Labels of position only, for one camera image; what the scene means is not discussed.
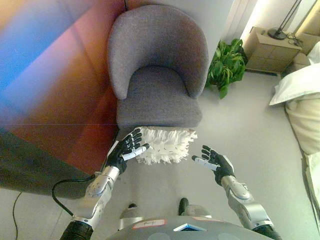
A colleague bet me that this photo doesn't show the beige bed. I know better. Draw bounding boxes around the beige bed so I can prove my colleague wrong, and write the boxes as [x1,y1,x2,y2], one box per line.
[283,41,320,226]

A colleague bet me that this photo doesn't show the thin black floor cable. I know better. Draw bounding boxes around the thin black floor cable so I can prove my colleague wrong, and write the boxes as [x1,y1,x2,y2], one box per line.
[11,191,23,240]

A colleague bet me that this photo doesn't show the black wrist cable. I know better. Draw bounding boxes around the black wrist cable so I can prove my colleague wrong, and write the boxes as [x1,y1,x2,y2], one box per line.
[51,172,101,218]

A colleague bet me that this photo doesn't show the black cables on nightstand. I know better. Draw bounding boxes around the black cables on nightstand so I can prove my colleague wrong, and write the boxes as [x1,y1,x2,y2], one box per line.
[285,31,304,47]

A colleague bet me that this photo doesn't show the black floor lamp base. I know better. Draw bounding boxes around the black floor lamp base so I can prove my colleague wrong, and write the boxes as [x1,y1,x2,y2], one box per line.
[267,0,302,41]

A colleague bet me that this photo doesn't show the silver right robot leg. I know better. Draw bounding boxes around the silver right robot leg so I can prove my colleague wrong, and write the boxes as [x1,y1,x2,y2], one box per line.
[177,197,213,218]

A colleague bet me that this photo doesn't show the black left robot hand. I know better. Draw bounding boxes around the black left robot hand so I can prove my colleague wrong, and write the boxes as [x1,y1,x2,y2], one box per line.
[105,128,151,176]

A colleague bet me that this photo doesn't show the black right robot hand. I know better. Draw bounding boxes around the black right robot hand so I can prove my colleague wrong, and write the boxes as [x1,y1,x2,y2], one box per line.
[191,144,236,187]

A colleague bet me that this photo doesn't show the white fluffy pillow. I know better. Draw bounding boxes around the white fluffy pillow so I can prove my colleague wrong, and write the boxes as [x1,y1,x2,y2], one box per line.
[134,126,198,166]

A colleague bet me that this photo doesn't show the green potted plant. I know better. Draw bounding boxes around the green potted plant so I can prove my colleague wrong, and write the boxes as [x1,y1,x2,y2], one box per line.
[205,38,248,100]

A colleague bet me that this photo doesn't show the silver robot leg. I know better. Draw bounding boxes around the silver robot leg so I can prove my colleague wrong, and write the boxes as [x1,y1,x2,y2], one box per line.
[119,203,139,230]
[177,197,213,218]

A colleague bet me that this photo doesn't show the dark grey curved furniture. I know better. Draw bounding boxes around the dark grey curved furniture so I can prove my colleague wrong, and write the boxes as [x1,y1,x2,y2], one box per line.
[0,126,97,200]

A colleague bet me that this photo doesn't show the grey robot torso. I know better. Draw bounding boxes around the grey robot torso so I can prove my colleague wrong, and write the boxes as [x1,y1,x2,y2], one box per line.
[104,216,276,240]

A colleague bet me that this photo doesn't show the silver left robot leg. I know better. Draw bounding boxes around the silver left robot leg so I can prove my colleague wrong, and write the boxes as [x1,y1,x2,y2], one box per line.
[119,203,139,230]

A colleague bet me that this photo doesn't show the white bed pillow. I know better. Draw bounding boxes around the white bed pillow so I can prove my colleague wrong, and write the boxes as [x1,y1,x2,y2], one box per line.
[268,62,320,107]

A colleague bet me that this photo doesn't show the grey fabric armchair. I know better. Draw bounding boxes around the grey fabric armchair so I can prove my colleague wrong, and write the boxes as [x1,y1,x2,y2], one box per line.
[107,4,210,132]

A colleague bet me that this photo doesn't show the beige wooden nightstand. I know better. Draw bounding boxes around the beige wooden nightstand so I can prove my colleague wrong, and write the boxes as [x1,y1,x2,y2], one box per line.
[242,26,303,74]

